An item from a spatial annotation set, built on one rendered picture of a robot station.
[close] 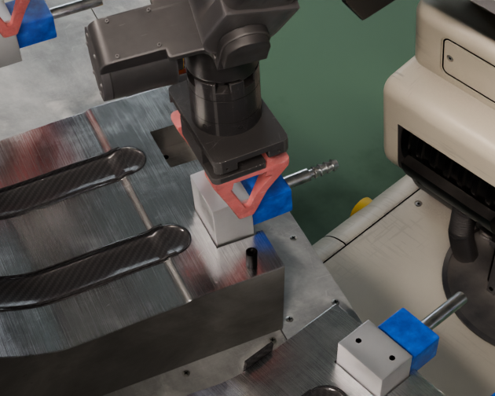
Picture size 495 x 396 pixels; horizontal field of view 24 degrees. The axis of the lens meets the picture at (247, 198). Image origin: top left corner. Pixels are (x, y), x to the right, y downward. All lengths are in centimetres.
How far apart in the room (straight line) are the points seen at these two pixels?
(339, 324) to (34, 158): 33
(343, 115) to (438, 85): 115
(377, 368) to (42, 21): 48
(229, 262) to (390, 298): 79
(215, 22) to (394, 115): 58
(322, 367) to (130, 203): 23
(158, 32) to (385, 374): 33
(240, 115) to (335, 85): 161
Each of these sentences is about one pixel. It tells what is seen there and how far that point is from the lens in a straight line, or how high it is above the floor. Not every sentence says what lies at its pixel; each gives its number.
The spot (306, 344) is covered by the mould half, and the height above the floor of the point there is 86.
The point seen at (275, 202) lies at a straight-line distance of 99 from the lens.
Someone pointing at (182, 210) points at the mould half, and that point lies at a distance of 102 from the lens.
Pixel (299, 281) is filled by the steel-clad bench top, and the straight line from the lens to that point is 109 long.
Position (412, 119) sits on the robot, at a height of 77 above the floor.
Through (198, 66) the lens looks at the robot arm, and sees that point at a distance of 86.
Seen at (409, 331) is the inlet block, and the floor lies 87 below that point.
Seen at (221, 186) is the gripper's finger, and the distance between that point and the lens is 91.
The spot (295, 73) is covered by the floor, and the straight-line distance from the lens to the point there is 253.
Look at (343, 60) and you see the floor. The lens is 257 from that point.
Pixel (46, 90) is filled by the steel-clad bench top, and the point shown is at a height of 80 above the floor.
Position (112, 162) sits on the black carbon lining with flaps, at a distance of 108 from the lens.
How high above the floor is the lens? 164
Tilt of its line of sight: 47 degrees down
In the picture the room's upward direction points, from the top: straight up
